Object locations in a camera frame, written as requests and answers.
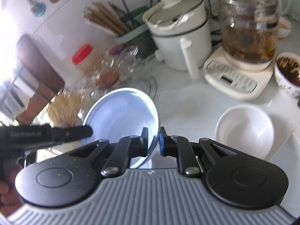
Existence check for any brown cutting board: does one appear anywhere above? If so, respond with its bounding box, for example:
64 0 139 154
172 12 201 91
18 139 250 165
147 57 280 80
16 34 65 125

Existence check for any glass kettle on base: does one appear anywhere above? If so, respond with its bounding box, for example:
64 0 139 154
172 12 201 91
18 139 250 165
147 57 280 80
203 0 279 101

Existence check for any chopstick holder with utensils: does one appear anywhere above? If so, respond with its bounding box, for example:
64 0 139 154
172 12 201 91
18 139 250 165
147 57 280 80
83 0 158 59

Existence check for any wire rack with glasses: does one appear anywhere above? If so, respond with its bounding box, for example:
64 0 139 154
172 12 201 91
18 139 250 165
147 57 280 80
74 44 158 99

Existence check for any white electric pot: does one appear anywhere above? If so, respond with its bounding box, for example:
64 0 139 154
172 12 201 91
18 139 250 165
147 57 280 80
142 0 212 80

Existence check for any red lid jar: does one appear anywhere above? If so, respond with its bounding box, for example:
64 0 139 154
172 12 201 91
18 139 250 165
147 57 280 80
72 44 103 77

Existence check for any white small bowl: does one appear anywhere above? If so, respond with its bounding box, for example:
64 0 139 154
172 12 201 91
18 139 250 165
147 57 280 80
214 105 275 159

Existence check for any black dish rack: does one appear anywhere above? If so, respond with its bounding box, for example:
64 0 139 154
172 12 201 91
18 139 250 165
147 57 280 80
0 65 59 125

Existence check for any person left hand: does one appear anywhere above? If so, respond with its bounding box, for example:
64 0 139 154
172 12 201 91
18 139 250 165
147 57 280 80
1 166 23 217

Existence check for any patterned cup with tea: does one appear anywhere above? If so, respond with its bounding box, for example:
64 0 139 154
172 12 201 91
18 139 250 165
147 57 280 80
274 51 299 99

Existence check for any blue bowl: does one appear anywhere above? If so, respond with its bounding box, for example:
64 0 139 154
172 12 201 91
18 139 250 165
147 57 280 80
81 88 160 168

